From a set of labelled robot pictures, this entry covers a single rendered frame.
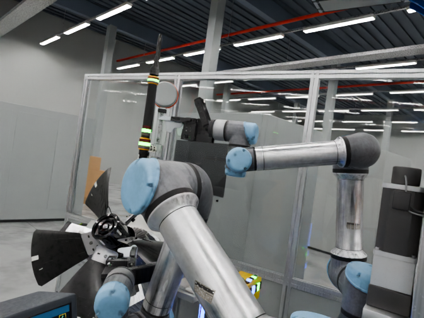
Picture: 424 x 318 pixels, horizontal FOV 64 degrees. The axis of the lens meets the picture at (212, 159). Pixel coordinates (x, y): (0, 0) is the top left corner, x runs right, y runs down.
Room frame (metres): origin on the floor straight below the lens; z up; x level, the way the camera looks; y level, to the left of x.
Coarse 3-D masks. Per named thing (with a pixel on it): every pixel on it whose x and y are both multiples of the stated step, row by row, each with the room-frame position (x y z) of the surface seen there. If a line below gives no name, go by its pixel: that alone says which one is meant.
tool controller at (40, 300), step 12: (12, 300) 0.60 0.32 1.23; (24, 300) 0.59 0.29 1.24; (36, 300) 0.58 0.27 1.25; (48, 300) 0.58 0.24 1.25; (60, 300) 0.59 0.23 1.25; (72, 300) 0.61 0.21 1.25; (0, 312) 0.53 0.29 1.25; (12, 312) 0.52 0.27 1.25; (24, 312) 0.53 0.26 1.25; (36, 312) 0.55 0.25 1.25; (48, 312) 0.56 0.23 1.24; (60, 312) 0.58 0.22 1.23; (72, 312) 0.60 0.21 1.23
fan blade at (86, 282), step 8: (88, 264) 1.24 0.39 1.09; (96, 264) 1.25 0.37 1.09; (104, 264) 1.26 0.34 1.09; (80, 272) 1.21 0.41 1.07; (88, 272) 1.22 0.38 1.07; (96, 272) 1.23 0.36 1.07; (72, 280) 1.19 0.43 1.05; (80, 280) 1.20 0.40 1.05; (88, 280) 1.20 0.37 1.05; (96, 280) 1.21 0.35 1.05; (64, 288) 1.17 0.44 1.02; (72, 288) 1.17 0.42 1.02; (80, 288) 1.18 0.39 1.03; (88, 288) 1.19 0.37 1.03; (96, 288) 1.20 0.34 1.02; (80, 296) 1.16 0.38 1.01; (88, 296) 1.17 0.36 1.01; (80, 304) 1.15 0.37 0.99; (88, 304) 1.16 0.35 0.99; (80, 312) 1.14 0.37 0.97; (88, 312) 1.14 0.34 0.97
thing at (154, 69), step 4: (156, 60) 1.30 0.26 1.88; (156, 64) 1.30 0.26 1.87; (152, 68) 1.29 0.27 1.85; (156, 68) 1.29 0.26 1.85; (152, 72) 1.29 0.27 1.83; (156, 72) 1.29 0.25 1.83; (140, 152) 1.29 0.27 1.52; (144, 152) 1.29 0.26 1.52; (140, 156) 1.29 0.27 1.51; (144, 156) 1.29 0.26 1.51
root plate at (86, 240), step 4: (88, 232) 1.36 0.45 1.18; (84, 236) 1.36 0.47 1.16; (84, 240) 1.36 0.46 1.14; (88, 240) 1.36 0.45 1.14; (92, 240) 1.36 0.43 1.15; (84, 244) 1.36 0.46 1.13; (88, 244) 1.36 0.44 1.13; (92, 244) 1.36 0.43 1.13; (96, 244) 1.36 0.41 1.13; (88, 248) 1.36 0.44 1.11; (92, 248) 1.36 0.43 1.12; (88, 252) 1.36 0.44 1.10; (92, 252) 1.36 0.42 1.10
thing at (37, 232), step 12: (36, 240) 1.39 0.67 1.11; (48, 240) 1.38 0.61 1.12; (60, 240) 1.37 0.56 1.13; (72, 240) 1.36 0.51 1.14; (36, 252) 1.38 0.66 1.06; (48, 252) 1.37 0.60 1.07; (60, 252) 1.36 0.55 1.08; (72, 252) 1.36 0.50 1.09; (84, 252) 1.35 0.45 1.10; (36, 264) 1.37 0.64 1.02; (48, 264) 1.36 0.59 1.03; (60, 264) 1.36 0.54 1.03; (72, 264) 1.36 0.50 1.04; (36, 276) 1.36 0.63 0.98; (48, 276) 1.35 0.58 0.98
